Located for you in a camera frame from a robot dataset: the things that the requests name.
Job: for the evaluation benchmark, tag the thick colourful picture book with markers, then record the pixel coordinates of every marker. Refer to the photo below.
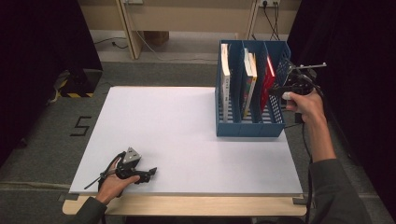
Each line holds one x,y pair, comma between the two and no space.
250,81

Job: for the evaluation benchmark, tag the black stand base striped tape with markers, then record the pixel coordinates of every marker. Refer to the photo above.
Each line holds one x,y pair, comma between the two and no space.
311,74
81,84

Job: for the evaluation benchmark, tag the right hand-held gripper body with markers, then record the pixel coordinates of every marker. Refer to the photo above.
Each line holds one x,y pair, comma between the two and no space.
300,82

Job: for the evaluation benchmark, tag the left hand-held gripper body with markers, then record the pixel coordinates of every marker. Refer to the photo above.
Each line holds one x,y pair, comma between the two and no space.
129,168

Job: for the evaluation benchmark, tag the white wall outlet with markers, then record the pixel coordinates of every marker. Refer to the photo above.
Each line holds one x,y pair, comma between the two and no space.
269,2

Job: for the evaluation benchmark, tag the white table cover board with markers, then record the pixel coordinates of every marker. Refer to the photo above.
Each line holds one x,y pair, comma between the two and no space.
162,124

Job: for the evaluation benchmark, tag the person's right hand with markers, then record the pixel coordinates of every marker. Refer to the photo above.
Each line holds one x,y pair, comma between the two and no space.
309,107

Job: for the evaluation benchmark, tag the black curtain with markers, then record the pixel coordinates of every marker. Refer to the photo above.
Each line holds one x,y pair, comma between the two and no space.
358,46
37,62

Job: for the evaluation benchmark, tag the beige wooden desk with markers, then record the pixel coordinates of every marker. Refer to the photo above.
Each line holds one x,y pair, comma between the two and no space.
186,15

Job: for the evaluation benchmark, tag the blue plastic file rack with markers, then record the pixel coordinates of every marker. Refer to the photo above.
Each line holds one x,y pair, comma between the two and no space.
249,129

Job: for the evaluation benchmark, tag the red hardcover book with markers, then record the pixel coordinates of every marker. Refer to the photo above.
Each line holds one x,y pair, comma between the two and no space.
267,84

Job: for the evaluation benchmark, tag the white book with picture grid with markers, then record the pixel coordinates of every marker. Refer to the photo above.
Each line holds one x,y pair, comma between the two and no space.
225,81

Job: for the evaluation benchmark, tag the person's left hand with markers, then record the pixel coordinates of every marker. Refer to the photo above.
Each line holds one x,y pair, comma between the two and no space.
112,188

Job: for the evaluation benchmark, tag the light wooden table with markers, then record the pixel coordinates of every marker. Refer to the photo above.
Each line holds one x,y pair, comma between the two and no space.
186,205

